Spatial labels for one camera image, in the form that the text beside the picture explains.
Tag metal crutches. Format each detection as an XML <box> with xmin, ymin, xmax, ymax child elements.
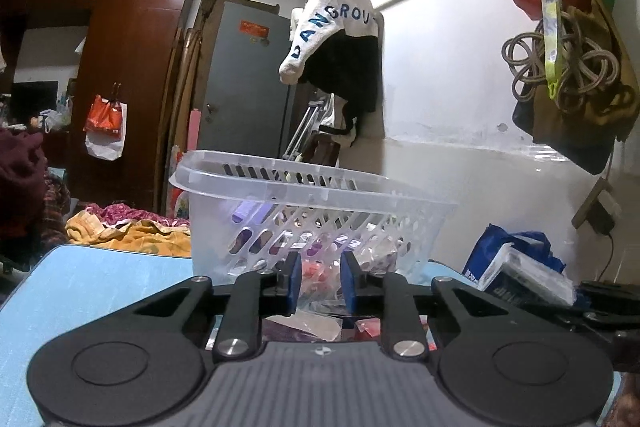
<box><xmin>279</xmin><ymin>94</ymin><xmax>337</xmax><ymax>164</ymax></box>

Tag black monitor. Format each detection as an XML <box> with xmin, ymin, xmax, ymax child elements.
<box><xmin>9</xmin><ymin>80</ymin><xmax>60</xmax><ymax>128</ymax></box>

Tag red packet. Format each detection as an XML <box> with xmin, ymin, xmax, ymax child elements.
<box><xmin>352</xmin><ymin>316</ymin><xmax>429</xmax><ymax>354</ymax></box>

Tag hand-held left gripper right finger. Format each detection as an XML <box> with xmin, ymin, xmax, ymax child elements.
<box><xmin>341</xmin><ymin>252</ymin><xmax>516</xmax><ymax>360</ymax></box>

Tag maroon cloth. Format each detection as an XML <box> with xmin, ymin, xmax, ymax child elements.
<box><xmin>0</xmin><ymin>128</ymin><xmax>49</xmax><ymax>259</ymax></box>

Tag wall power adapter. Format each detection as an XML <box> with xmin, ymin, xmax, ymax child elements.
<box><xmin>572</xmin><ymin>179</ymin><xmax>624</xmax><ymax>239</ymax></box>

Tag floral blanket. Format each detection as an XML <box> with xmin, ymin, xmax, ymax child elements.
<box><xmin>79</xmin><ymin>201</ymin><xmax>192</xmax><ymax>229</ymax></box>

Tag white plastic basket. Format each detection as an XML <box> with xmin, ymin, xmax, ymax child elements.
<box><xmin>169</xmin><ymin>149</ymin><xmax>459</xmax><ymax>290</ymax></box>

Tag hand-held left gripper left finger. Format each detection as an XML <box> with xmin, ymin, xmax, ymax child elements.
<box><xmin>127</xmin><ymin>252</ymin><xmax>303</xmax><ymax>360</ymax></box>

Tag coiled rope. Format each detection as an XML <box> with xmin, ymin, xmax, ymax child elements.
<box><xmin>501</xmin><ymin>7</ymin><xmax>637</xmax><ymax>114</ymax></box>

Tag white lettered cloth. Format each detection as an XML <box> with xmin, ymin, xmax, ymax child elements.
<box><xmin>278</xmin><ymin>0</ymin><xmax>379</xmax><ymax>84</ymax></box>

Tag grey door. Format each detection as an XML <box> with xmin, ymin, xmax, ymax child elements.
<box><xmin>192</xmin><ymin>1</ymin><xmax>297</xmax><ymax>161</ymax></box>

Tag black garment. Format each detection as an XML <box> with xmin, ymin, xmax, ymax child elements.
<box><xmin>299</xmin><ymin>31</ymin><xmax>386</xmax><ymax>148</ymax></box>

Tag yellow cloth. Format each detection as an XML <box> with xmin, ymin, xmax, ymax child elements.
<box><xmin>64</xmin><ymin>211</ymin><xmax>194</xmax><ymax>259</ymax></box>

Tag blue tote bag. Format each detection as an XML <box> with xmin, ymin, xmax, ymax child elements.
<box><xmin>462</xmin><ymin>223</ymin><xmax>567</xmax><ymax>304</ymax></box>

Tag brown wooden wardrobe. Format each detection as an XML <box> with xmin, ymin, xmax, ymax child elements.
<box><xmin>0</xmin><ymin>0</ymin><xmax>207</xmax><ymax>214</ymax></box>

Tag yellow-green strap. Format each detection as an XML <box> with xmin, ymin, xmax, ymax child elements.
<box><xmin>523</xmin><ymin>0</ymin><xmax>564</xmax><ymax>101</ymax></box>

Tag wooden boards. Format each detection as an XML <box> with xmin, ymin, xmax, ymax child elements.
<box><xmin>154</xmin><ymin>0</ymin><xmax>217</xmax><ymax>208</ymax></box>

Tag plaid cloth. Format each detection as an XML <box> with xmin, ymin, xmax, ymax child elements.
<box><xmin>42</xmin><ymin>171</ymin><xmax>74</xmax><ymax>249</ymax></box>

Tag black cable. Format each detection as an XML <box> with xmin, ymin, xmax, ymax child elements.
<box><xmin>594</xmin><ymin>231</ymin><xmax>617</xmax><ymax>281</ymax></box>

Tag olive hanging bag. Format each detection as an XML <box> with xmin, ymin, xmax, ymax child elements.
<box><xmin>512</xmin><ymin>0</ymin><xmax>640</xmax><ymax>176</ymax></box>

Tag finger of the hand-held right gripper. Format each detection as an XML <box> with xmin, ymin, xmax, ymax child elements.
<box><xmin>520</xmin><ymin>299</ymin><xmax>640</xmax><ymax>334</ymax></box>
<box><xmin>575</xmin><ymin>280</ymin><xmax>640</xmax><ymax>304</ymax></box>

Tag red white plastic bag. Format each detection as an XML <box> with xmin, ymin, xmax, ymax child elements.
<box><xmin>82</xmin><ymin>94</ymin><xmax>128</xmax><ymax>162</ymax></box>

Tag purple box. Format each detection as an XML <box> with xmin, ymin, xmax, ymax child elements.
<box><xmin>229</xmin><ymin>201</ymin><xmax>274</xmax><ymax>229</ymax></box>

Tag red item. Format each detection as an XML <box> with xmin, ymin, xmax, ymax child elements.
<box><xmin>300</xmin><ymin>258</ymin><xmax>346</xmax><ymax>304</ymax></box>

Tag clear wrapped package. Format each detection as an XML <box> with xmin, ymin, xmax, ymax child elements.
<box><xmin>480</xmin><ymin>243</ymin><xmax>577</xmax><ymax>306</ymax></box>

